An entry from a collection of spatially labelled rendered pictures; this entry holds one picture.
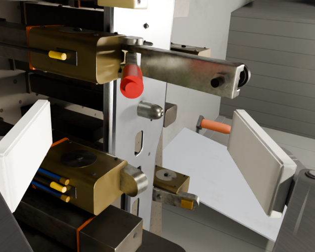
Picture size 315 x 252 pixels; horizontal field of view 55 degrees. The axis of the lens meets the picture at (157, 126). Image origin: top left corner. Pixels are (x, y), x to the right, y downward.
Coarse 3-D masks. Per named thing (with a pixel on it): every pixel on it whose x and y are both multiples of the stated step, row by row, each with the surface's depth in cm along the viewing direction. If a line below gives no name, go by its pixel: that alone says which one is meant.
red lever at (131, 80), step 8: (128, 56) 37; (136, 56) 39; (128, 64) 32; (136, 64) 34; (128, 72) 28; (136, 72) 29; (120, 80) 28; (128, 80) 28; (136, 80) 28; (120, 88) 28; (128, 88) 27; (136, 88) 27; (128, 96) 28; (136, 96) 28
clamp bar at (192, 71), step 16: (128, 48) 39; (144, 48) 38; (160, 48) 39; (144, 64) 39; (160, 64) 37; (176, 64) 36; (192, 64) 34; (208, 64) 33; (224, 64) 32; (240, 64) 32; (160, 80) 38; (176, 80) 36; (192, 80) 35; (208, 80) 34; (224, 80) 32; (240, 80) 35; (224, 96) 33
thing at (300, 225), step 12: (300, 180) 13; (312, 180) 13; (300, 192) 12; (312, 192) 12; (288, 204) 11; (300, 204) 11; (312, 204) 11; (288, 216) 10; (300, 216) 10; (312, 216) 10; (288, 228) 10; (300, 228) 10; (312, 228) 10; (276, 240) 9; (288, 240) 9; (300, 240) 9; (312, 240) 9
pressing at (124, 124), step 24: (168, 0) 59; (120, 24) 47; (168, 24) 62; (168, 48) 64; (120, 96) 52; (144, 96) 60; (120, 120) 54; (144, 120) 63; (120, 144) 56; (144, 144) 65; (144, 168) 68; (144, 192) 72; (144, 216) 76
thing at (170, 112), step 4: (168, 104) 78; (172, 104) 78; (176, 104) 79; (168, 108) 75; (172, 108) 77; (176, 108) 79; (164, 112) 74; (168, 112) 75; (172, 112) 78; (176, 112) 80; (164, 116) 74; (168, 116) 76; (172, 116) 78; (164, 120) 74; (168, 120) 76; (172, 120) 79; (164, 124) 75; (168, 124) 77
